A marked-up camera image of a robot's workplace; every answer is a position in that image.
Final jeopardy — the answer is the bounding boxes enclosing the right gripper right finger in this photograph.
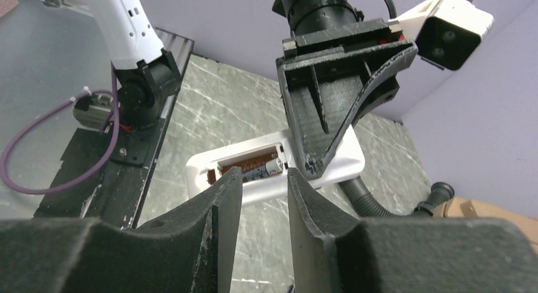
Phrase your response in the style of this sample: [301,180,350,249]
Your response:
[287,168,537,292]

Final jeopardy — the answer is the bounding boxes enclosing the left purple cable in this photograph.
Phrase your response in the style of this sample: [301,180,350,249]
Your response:
[0,64,122,196]

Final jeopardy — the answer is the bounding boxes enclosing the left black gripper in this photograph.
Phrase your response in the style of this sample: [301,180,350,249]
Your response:
[272,0,419,179]

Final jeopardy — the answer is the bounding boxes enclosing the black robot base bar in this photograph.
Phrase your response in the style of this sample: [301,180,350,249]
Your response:
[33,114,169,229]

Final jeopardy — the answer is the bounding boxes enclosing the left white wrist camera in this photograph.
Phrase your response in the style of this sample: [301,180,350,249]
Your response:
[390,0,494,71]

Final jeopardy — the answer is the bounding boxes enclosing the black corrugated hose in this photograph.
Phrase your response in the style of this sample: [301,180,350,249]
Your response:
[338,176,456,218]

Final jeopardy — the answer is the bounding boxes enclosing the white AC remote control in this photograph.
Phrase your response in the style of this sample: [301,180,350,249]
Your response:
[185,127,365,206]

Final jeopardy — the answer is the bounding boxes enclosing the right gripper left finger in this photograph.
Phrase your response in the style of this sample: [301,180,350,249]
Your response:
[1,167,242,292]

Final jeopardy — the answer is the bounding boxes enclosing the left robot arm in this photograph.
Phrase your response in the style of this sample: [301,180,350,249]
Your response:
[86,0,419,179]

